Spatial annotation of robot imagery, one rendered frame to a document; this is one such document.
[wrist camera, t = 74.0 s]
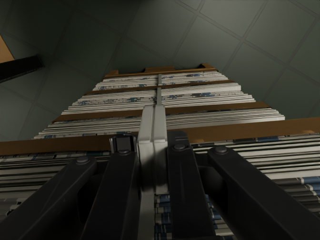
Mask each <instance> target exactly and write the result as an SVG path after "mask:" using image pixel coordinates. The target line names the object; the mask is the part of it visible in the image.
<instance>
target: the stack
mask: <svg viewBox="0 0 320 240"><path fill-rule="evenodd" d="M209 69H215V68H214V67H213V66H211V65H210V64H208V63H203V64H201V68H198V69H185V70H175V69H174V66H163V67H150V68H145V71H144V72H139V73H126V74H119V71H118V70H111V71H110V72H109V73H108V74H107V75H106V76H120V75H134V74H147V73H161V72H175V71H189V70H209ZM106 76H105V77H106ZM218 80H228V78H227V77H226V76H224V75H222V74H221V73H219V72H217V71H201V72H185V73H175V74H158V75H147V76H127V77H115V78H105V79H104V80H103V82H100V83H98V84H97V85H96V87H95V88H94V89H93V91H94V90H111V89H123V88H135V87H147V86H159V85H171V84H182V83H194V82H206V81H218ZM246 102H256V101H255V100H254V98H252V95H248V94H243V92H242V91H241V86H240V85H238V83H235V82H228V83H213V84H200V85H188V86H181V87H172V88H161V87H159V88H157V89H148V90H127V91H116V92H105V93H94V94H87V95H85V96H82V98H80V99H78V101H76V102H75V103H73V104H72V106H69V107H68V110H64V111H63V112H62V114H77V113H92V112H107V111H121V110H142V109H143V107H145V105H152V106H156V105H157V104H163V105H164V106H165V108H172V107H187V106H201V105H216V104H231V103H246ZM165 115H166V129H167V130H171V129H183V128H195V127H206V126H218V125H229V124H241V123H252V122H264V121H275V120H285V117H284V115H281V114H279V112H278V111H276V110H274V109H272V108H266V107H264V108H246V109H228V110H205V111H196V112H189V113H174V114H165ZM141 117H142V116H128V117H107V118H94V119H81V120H62V121H57V122H55V123H52V124H50V125H48V127H47V128H46V129H44V130H43V131H42V132H39V135H38V136H35V137H34V139H31V140H37V139H51V138H65V137H78V136H93V135H107V134H120V133H133V132H139V129H140V122H141Z"/></svg>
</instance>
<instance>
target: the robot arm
mask: <svg viewBox="0 0 320 240"><path fill-rule="evenodd" d="M110 147H111V156H110V159H109V160H108V161H104V162H100V163H97V160H96V158H95V157H93V156H80V157H78V158H75V159H73V160H72V161H70V162H69V163H68V164H67V165H66V166H65V167H63V168H62V169H61V170H60V171H59V172H58V173H56V174H55V175H54V176H53V177H52V178H51V179H49V180H48V181H47V182H46V183H45V184H44V185H42V186H41V187H40V188H39V189H38V190H37V191H35V192H34V193H33V194H32V195H31V196H30V197H28V198H27V199H26V200H25V201H24V202H23V203H22V204H20V205H19V206H18V207H17V208H16V209H15V210H14V211H12V212H11V213H10V214H9V215H8V216H7V217H5V218H4V219H3V220H2V221H1V222H0V240H137V239H138V229H139V219H140V205H141V194H142V193H144V195H154V193H157V192H158V194H168V193H169V192H170V215H171V232H172V240H222V239H221V236H220V235H217V236H216V232H215V229H214V225H213V222H212V218H211V214H210V210H209V207H208V203H207V199H206V195H205V194H207V195H208V198H209V201H210V202H211V204H212V205H213V207H214V208H215V210H216V211H217V212H218V214H219V215H220V216H221V217H222V219H223V220H224V222H225V223H226V224H227V226H228V227H229V229H230V230H231V231H232V233H233V234H234V235H235V237H236V238H237V239H238V240H320V218H319V217H318V216H316V215H315V214H314V213H313V212H311V211H310V210H309V209H308V208H306V207H305V206H304V205H303V204H301V203H300V202H299V201H297V200H296V199H295V198H294V197H292V196H291V195H290V194H289V193H287V192H286V191H285V190H284V189H283V188H281V187H280V186H279V185H278V184H276V183H275V182H274V181H272V180H271V179H270V178H269V177H267V176H266V175H265V174H264V173H262V172H261V171H260V170H259V169H257V168H256V167H255V166H253V165H252V164H251V163H250V162H248V161H247V160H246V159H245V158H243V157H242V156H241V155H240V154H238V153H237V152H236V151H235V150H233V149H231V148H229V147H226V146H218V147H213V148H210V149H208V151H207V155H203V154H197V153H195V152H194V151H193V148H192V146H190V143H189V140H188V136H187V133H186V132H184V131H183V130H178V131H167V129H166V115H165V106H164V105H163V104H157V105H156V106H152V105H145V107H143V112H142V117H141V122H140V129H139V133H138V134H130V133H122V134H117V135H114V136H112V137H111V138H110Z"/></svg>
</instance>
